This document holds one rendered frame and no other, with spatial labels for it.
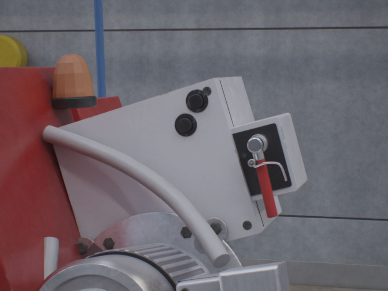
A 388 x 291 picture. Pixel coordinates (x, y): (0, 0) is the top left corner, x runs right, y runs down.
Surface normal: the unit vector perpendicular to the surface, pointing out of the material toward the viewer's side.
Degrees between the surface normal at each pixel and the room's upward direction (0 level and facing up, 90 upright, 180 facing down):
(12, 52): 90
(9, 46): 90
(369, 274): 90
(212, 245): 45
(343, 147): 90
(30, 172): 70
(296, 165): 75
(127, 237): 81
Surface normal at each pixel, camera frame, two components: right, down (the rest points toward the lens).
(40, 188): 0.91, -0.31
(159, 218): -0.25, -0.07
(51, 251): 0.37, -0.53
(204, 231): -0.25, -0.61
